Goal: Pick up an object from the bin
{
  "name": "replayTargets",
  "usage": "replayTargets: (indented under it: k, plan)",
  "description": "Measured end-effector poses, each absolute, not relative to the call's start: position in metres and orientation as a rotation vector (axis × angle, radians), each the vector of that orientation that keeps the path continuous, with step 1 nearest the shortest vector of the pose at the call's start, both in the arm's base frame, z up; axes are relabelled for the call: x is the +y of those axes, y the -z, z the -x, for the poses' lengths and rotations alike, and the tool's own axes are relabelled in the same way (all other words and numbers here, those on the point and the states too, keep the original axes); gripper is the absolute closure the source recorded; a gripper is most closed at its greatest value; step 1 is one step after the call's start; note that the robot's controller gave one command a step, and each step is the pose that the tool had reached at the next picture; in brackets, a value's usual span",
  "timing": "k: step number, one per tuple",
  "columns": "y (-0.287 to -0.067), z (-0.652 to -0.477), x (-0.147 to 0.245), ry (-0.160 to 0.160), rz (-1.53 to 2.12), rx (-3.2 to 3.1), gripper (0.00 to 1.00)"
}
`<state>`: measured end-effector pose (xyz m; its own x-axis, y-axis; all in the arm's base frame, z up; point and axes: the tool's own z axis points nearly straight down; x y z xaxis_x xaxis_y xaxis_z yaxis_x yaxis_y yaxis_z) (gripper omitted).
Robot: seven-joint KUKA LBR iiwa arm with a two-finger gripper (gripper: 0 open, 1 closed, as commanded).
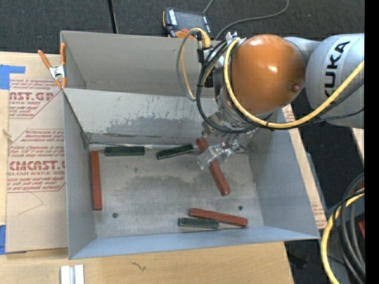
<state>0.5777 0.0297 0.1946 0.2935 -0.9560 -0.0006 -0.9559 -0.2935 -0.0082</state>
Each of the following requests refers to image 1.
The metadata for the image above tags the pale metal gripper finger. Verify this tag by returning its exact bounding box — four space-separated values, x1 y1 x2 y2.
196 142 239 163
198 150 235 171

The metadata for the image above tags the red-brown flat block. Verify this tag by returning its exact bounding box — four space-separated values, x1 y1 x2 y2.
195 136 232 197
188 207 249 228
90 150 104 211

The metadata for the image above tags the dark green flat block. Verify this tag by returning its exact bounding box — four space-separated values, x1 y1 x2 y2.
104 146 146 157
156 144 195 161
178 217 220 230

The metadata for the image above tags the grey metal bin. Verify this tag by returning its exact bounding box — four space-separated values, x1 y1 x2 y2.
60 30 322 260

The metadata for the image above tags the brown cardboard board red print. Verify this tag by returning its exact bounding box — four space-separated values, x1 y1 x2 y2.
0 51 328 256

